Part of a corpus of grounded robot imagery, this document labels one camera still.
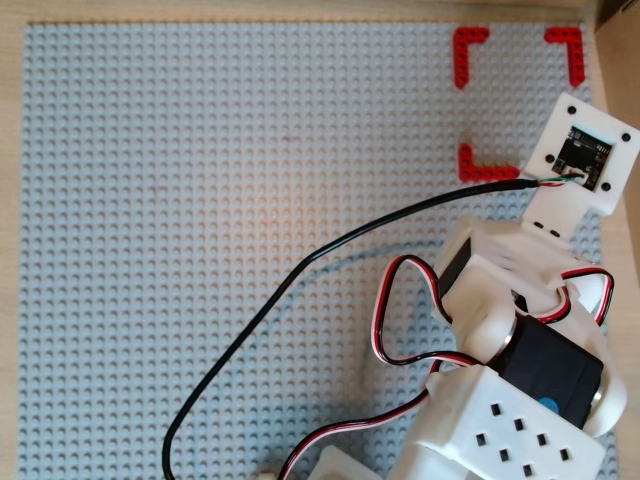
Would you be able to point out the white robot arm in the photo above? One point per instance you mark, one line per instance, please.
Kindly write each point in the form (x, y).
(500, 440)

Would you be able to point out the red L-shaped Lego corner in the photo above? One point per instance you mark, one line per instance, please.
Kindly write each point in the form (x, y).
(462, 60)
(576, 60)
(487, 173)

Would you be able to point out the grey Lego baseplate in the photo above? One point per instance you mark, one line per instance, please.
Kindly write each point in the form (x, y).
(200, 200)

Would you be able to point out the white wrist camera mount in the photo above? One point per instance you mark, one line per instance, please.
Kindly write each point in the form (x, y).
(555, 135)

